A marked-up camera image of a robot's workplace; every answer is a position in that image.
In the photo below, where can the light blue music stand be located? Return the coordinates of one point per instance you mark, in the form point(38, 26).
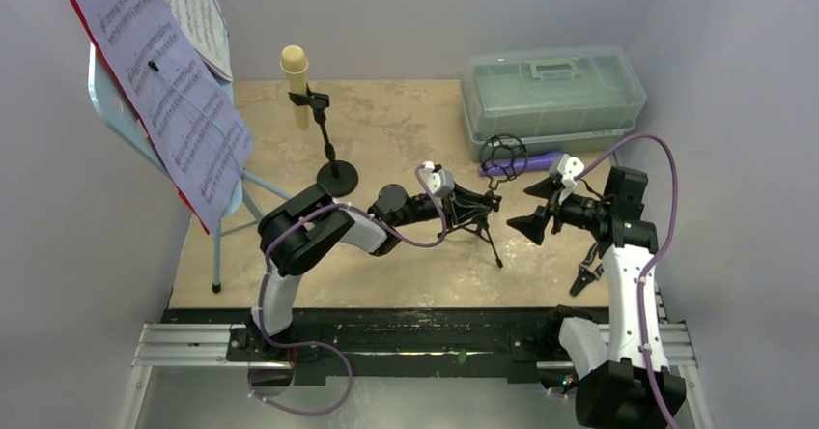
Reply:
point(181, 118)

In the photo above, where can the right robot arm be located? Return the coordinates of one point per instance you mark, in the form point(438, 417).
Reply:
point(625, 379)

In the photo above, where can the purple microphone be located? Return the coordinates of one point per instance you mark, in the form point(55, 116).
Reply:
point(544, 160)

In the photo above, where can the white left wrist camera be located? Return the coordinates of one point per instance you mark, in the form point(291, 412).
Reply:
point(436, 179)

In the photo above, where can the translucent green storage box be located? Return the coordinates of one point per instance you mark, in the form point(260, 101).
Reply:
point(570, 99)

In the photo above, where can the black mounting rail base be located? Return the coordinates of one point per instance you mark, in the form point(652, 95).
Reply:
point(447, 342)

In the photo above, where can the black round-base clamp stand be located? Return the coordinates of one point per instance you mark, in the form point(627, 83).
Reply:
point(338, 177)

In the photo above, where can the black pliers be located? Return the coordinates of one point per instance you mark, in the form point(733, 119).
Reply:
point(590, 270)

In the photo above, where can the cream recorder flute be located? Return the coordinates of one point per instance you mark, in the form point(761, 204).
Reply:
point(294, 64)

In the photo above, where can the black tripod microphone stand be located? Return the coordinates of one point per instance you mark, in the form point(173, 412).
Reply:
point(472, 209)

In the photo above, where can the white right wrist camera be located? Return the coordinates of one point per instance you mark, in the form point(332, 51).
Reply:
point(565, 171)

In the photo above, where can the white sheet music page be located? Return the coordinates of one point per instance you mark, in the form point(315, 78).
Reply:
point(205, 26)

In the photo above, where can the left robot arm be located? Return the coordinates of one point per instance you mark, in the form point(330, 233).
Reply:
point(297, 236)

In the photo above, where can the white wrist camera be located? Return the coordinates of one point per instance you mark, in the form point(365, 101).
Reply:
point(565, 171)
point(436, 179)

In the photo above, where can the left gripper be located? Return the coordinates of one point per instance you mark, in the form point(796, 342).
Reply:
point(449, 208)

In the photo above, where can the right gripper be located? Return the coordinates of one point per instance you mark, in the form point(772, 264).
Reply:
point(554, 211)

